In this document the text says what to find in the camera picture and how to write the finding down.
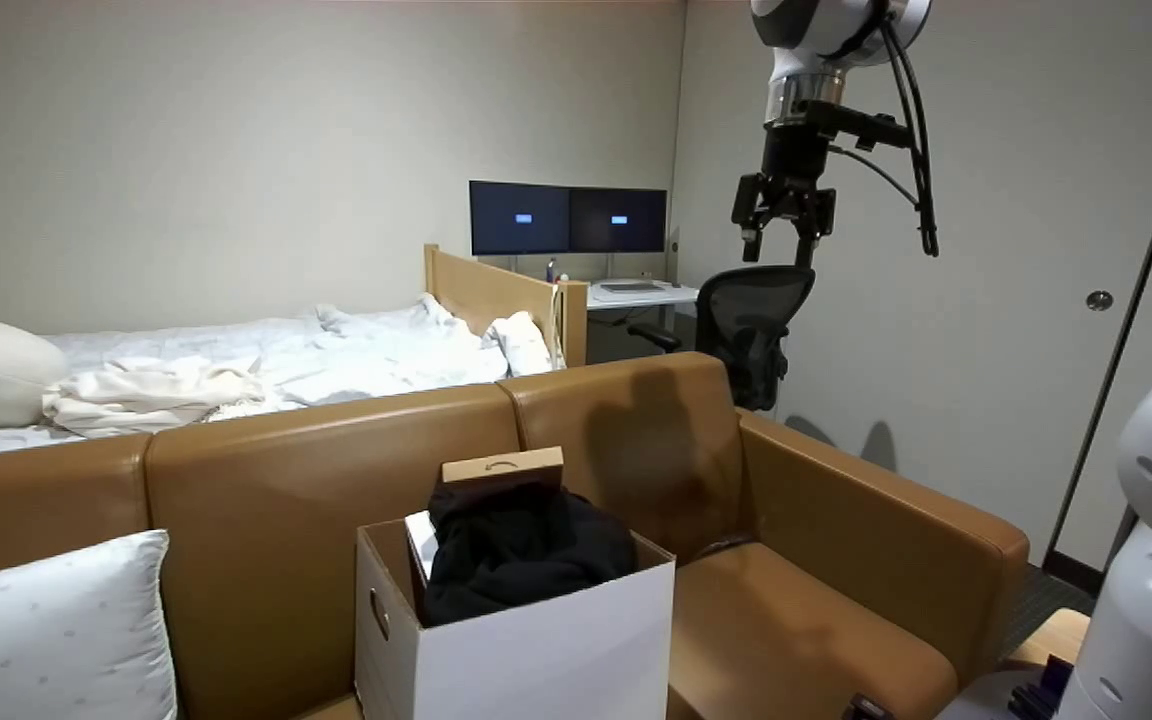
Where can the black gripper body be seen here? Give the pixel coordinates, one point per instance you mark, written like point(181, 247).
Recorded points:
point(787, 186)

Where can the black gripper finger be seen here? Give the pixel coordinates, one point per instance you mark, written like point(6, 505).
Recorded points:
point(751, 240)
point(804, 253)

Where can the black cloth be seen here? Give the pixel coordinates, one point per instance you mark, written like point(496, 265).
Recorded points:
point(516, 546)

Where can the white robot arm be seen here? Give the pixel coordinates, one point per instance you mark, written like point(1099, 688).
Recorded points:
point(841, 65)

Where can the tan leather sofa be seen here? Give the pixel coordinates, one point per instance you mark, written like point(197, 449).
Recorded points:
point(808, 584)

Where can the white cardboard box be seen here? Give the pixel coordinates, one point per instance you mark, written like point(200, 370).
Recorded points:
point(598, 652)

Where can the black office chair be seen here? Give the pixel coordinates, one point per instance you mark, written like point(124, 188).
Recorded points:
point(741, 317)

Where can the right black monitor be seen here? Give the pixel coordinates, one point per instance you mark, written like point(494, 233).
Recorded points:
point(619, 220)

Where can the black monitor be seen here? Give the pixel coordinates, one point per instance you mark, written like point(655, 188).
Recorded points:
point(516, 217)
point(619, 220)

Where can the white desk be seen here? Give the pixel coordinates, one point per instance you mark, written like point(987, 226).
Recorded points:
point(636, 293)

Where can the left black monitor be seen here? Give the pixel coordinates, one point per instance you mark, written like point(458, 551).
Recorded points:
point(516, 217)

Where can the round door knob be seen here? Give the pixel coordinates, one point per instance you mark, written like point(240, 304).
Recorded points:
point(1099, 297)

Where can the white door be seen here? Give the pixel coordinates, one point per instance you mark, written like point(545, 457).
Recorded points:
point(1055, 554)

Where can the wooden side table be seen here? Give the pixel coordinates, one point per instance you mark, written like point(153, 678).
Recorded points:
point(1059, 639)

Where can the crumpled cream blanket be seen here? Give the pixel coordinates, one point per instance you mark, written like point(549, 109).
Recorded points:
point(147, 393)

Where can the white dotted pillow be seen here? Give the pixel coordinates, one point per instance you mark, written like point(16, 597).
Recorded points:
point(84, 639)

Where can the wooden frame bed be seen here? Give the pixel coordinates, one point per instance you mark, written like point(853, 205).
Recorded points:
point(468, 326)

